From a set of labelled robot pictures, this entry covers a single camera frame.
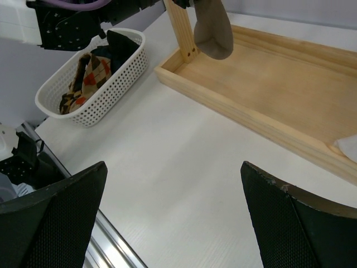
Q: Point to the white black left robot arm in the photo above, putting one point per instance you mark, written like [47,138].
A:
[64,25]

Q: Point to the brown argyle sock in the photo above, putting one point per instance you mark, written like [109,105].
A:
[92,72]

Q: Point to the orange green argyle sock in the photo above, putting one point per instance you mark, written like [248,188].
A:
[71,102]

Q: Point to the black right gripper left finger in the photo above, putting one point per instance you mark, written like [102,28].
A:
[52,226]

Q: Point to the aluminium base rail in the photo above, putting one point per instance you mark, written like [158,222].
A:
[106,244]

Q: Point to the navy patterned sock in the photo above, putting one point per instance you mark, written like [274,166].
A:
[102,51]

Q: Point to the black sock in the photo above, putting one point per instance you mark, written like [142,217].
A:
[120,49]

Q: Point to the white perforated plastic basket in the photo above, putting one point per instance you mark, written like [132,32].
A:
[49,95]

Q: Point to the wooden clothes rack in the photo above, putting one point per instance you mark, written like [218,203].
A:
[298,94]

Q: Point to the white hanging cloth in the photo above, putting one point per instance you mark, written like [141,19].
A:
[348,146]

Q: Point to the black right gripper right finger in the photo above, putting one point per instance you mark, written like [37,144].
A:
[296,228]

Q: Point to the brown striped beige sock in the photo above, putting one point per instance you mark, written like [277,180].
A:
[213,35]

